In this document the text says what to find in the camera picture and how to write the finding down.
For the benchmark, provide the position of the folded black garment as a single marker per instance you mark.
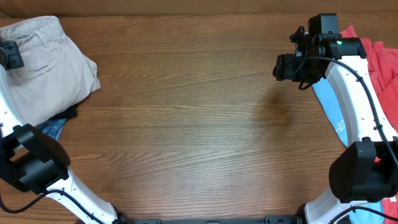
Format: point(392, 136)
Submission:
point(69, 113)

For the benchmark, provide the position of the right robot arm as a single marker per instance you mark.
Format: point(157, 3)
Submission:
point(367, 170)

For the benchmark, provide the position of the folded blue denim jeans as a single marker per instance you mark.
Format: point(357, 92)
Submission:
point(52, 127)

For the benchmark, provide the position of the beige khaki shorts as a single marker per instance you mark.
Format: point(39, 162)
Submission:
point(56, 74)

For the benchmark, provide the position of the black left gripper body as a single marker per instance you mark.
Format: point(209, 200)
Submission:
point(11, 60)

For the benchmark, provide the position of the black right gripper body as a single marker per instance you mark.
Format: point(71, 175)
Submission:
point(298, 70)

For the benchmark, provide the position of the light blue shirt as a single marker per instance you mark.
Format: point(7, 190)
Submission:
point(330, 105)

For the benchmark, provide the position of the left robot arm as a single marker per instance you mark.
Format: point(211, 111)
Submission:
point(33, 161)

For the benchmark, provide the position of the red shirt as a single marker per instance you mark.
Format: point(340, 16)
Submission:
point(382, 65)

